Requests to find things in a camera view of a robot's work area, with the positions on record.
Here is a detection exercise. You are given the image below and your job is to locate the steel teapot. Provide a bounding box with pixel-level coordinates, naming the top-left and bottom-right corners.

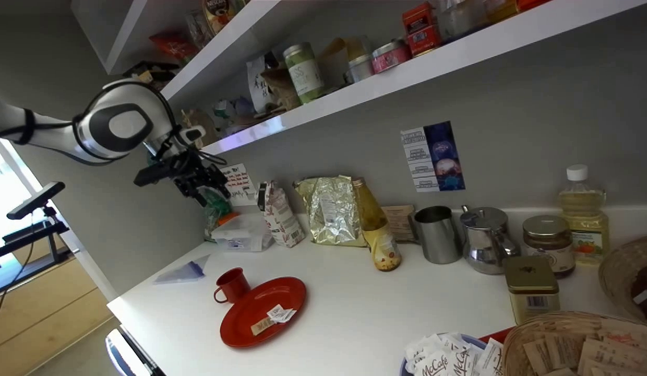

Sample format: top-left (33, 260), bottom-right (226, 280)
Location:
top-left (457, 202), bottom-right (522, 276)

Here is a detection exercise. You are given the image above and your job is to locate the steel cup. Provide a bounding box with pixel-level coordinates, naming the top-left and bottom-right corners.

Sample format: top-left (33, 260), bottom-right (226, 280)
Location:
top-left (414, 205), bottom-right (464, 268)

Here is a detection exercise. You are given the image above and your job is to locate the round woven basket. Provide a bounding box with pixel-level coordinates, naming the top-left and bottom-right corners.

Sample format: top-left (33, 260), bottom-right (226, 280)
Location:
top-left (598, 234), bottom-right (647, 324)

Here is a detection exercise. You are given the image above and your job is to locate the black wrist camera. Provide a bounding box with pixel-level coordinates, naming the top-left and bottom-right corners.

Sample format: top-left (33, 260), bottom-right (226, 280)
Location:
top-left (134, 157), bottom-right (195, 187)

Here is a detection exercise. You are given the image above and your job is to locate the yellow pouch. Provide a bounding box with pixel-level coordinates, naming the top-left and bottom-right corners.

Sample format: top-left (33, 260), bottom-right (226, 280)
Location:
top-left (351, 177), bottom-right (406, 274)

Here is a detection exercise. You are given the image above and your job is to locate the black stand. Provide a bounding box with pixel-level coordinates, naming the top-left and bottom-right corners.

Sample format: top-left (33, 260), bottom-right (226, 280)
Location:
top-left (0, 182), bottom-right (72, 277)

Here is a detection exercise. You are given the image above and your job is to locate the red box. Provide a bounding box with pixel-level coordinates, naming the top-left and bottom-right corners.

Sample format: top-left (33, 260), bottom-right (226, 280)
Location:
top-left (401, 0), bottom-right (445, 59)

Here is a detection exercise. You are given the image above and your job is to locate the green labelled jar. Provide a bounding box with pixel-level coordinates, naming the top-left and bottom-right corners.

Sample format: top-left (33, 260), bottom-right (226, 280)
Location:
top-left (279, 42), bottom-right (325, 106)

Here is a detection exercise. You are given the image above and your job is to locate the blue white wall poster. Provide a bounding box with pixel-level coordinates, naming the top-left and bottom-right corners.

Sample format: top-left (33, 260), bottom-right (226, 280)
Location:
top-left (399, 119), bottom-right (467, 197)

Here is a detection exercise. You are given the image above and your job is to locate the white printed pouch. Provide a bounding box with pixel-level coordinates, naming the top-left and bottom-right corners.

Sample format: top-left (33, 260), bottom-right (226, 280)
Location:
top-left (244, 53), bottom-right (282, 118)

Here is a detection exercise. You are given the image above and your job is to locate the teal patterned package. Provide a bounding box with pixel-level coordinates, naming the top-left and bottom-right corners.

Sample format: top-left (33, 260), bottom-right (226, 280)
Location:
top-left (210, 97), bottom-right (257, 137)

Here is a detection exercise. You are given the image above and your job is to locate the clear glass jar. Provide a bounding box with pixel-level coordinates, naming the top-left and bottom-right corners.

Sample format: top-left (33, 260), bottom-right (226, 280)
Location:
top-left (435, 0), bottom-right (479, 42)

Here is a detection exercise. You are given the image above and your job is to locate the gold tea tin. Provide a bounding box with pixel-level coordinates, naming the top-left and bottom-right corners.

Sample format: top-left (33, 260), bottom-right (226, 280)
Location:
top-left (502, 253), bottom-right (562, 324)

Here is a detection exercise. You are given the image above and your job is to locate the white patterned coffee bag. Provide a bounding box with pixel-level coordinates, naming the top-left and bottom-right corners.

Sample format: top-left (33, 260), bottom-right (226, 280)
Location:
top-left (257, 180), bottom-right (309, 250)

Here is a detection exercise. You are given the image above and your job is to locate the red tray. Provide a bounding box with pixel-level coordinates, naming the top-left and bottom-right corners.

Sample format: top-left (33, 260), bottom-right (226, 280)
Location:
top-left (479, 325), bottom-right (513, 346)

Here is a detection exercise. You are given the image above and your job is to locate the red snack packet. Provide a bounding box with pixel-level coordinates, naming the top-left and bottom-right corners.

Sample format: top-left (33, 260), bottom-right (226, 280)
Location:
top-left (151, 29), bottom-right (199, 67)

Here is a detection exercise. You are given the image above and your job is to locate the brown paper bag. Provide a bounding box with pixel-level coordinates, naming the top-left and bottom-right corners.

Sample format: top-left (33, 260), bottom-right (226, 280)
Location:
top-left (315, 38), bottom-right (352, 89)

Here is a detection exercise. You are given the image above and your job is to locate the pink round tin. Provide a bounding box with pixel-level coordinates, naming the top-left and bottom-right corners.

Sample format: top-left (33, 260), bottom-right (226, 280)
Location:
top-left (370, 40), bottom-right (412, 76)

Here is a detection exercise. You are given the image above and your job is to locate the green bottle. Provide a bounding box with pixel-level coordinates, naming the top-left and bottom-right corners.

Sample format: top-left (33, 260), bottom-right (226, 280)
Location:
top-left (203, 185), bottom-right (237, 228)

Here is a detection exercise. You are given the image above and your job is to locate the small white tin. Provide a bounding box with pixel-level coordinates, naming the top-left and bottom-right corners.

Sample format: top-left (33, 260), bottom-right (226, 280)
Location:
top-left (345, 53), bottom-right (375, 83)

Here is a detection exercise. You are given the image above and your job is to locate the red enamel mug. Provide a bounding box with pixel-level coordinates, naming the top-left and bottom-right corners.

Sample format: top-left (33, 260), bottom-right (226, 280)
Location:
top-left (210, 268), bottom-right (255, 308)

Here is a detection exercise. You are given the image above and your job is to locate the small brown box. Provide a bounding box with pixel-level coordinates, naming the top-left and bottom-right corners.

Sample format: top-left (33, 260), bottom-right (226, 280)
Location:
top-left (380, 202), bottom-right (417, 244)

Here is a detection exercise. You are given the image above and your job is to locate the wicker basket with packets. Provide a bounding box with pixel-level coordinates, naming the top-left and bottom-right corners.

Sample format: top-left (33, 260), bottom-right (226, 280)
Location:
top-left (500, 309), bottom-right (647, 376)

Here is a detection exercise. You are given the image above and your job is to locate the wooden drawer cabinet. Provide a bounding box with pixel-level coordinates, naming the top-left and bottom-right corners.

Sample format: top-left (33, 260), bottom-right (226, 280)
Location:
top-left (0, 253), bottom-right (118, 376)

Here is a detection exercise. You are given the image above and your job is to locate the brown sugar packet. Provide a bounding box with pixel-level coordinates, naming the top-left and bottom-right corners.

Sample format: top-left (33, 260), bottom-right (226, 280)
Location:
top-left (248, 315), bottom-right (276, 338)

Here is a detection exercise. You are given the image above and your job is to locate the glass jar with metal lid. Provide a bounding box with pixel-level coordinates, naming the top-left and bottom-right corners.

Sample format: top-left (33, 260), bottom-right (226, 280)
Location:
top-left (520, 214), bottom-right (578, 280)

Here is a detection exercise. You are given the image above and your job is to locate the white wall shelf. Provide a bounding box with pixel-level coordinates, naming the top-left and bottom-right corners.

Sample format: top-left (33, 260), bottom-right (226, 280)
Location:
top-left (70, 0), bottom-right (290, 77)
top-left (158, 0), bottom-right (647, 157)

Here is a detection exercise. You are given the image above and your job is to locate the white crumpled bag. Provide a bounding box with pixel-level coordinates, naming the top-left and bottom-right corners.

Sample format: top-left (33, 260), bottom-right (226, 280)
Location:
top-left (402, 332), bottom-right (508, 376)

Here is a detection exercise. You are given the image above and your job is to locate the red enamel plate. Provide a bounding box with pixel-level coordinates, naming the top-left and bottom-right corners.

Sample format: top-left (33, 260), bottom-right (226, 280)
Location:
top-left (218, 276), bottom-right (309, 350)

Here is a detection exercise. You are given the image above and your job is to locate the cooking oil bottle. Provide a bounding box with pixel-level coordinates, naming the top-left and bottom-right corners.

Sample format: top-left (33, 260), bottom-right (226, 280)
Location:
top-left (557, 163), bottom-right (611, 268)

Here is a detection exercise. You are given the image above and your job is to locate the gold foil bag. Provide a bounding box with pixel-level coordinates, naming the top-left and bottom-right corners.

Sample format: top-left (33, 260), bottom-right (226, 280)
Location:
top-left (292, 173), bottom-right (367, 248)

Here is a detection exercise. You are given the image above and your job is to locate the white sign card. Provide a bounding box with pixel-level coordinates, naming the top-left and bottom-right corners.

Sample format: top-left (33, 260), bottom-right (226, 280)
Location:
top-left (221, 163), bottom-right (258, 209)

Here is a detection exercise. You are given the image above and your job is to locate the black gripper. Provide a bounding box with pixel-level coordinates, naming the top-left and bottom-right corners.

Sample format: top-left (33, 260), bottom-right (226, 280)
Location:
top-left (166, 143), bottom-right (234, 209)

